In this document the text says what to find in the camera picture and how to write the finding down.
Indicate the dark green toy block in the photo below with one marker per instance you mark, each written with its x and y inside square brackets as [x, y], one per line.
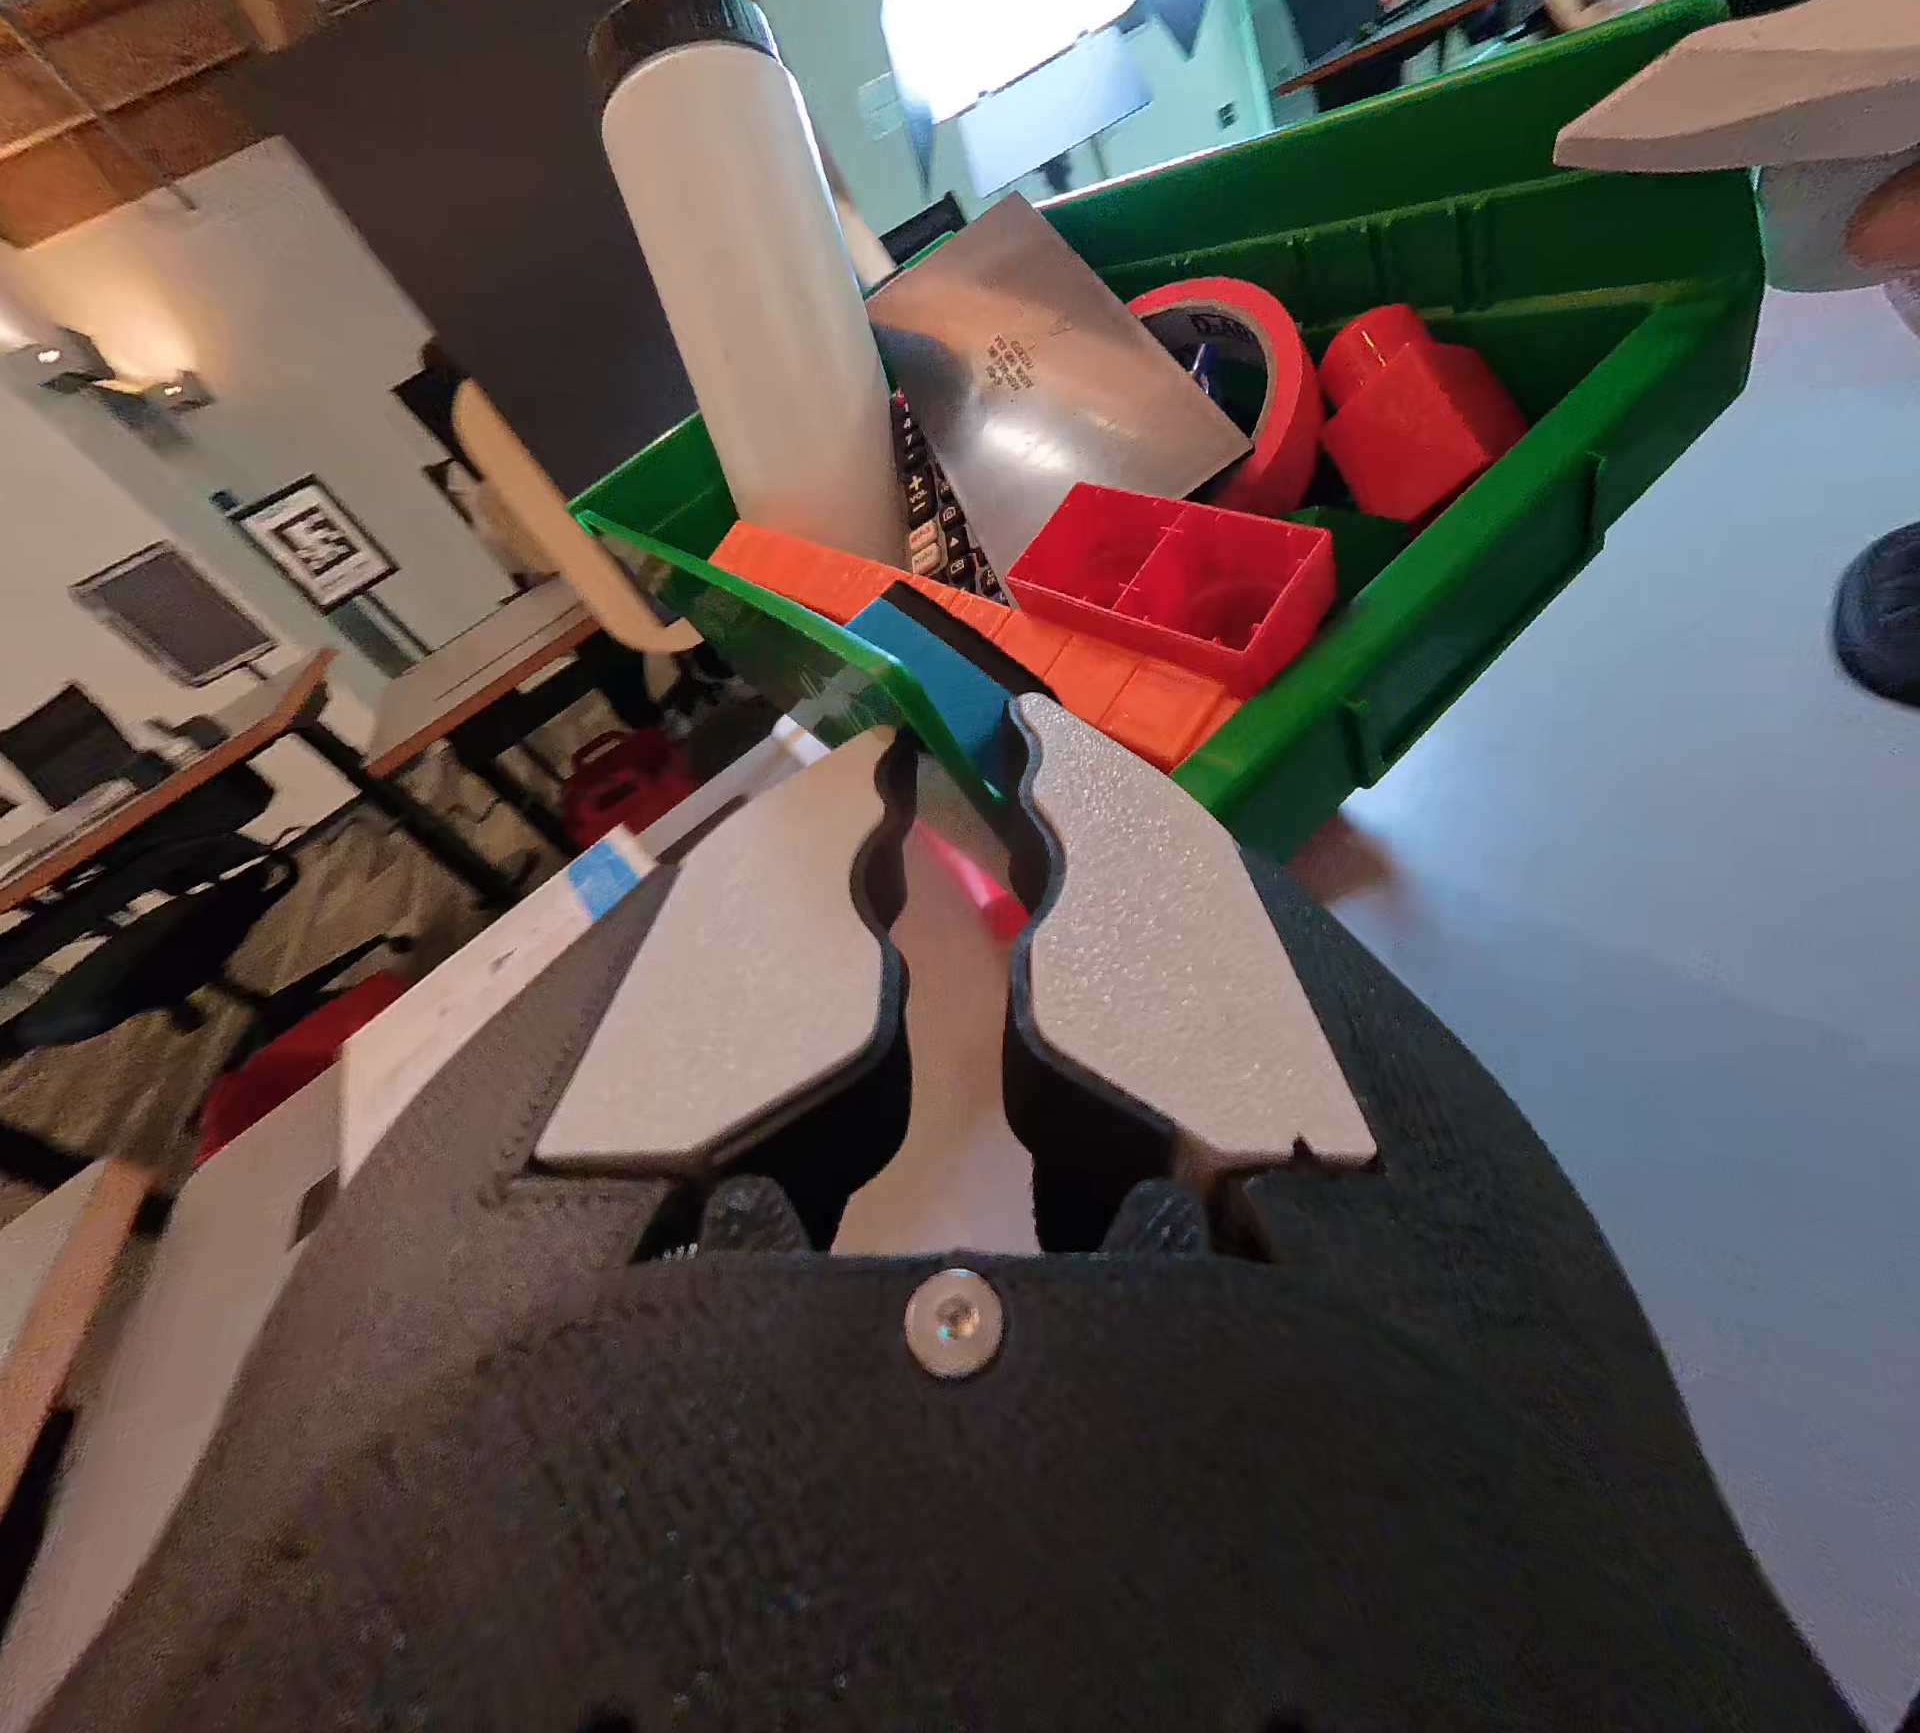
[1351, 550]

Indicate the white bottle with black cap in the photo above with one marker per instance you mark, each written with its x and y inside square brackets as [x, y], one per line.
[751, 309]

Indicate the grey wall panel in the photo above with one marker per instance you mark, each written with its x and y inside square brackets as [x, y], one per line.
[173, 616]

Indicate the wooden edged office desk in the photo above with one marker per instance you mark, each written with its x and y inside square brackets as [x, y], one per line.
[181, 773]
[481, 670]

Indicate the shiny metal plate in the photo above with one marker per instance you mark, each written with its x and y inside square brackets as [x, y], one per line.
[1051, 413]

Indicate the black computer monitor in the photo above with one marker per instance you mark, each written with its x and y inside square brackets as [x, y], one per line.
[1332, 1]

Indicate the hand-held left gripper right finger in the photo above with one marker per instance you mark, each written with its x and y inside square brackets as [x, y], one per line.
[1170, 969]

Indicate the orange long toy brick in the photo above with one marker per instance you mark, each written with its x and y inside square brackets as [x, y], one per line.
[1140, 705]

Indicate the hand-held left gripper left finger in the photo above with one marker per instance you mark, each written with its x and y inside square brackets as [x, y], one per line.
[734, 983]

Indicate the black office chair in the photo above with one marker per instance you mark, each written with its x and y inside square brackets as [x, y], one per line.
[134, 923]

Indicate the red tape roll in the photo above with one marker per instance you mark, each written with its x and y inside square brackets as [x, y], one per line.
[1293, 413]

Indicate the red two-stud toy brick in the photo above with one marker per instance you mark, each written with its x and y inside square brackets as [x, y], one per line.
[1275, 632]

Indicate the blue whiteboard eraser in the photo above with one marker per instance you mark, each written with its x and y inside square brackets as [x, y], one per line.
[931, 683]

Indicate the red bag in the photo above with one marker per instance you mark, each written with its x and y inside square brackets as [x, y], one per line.
[300, 1059]
[631, 789]

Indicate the black framed marker sign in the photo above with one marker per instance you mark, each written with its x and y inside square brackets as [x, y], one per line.
[315, 544]

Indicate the black calculator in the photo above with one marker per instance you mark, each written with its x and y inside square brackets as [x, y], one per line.
[939, 520]

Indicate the green plastic bin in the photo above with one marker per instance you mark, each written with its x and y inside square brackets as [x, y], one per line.
[1471, 653]

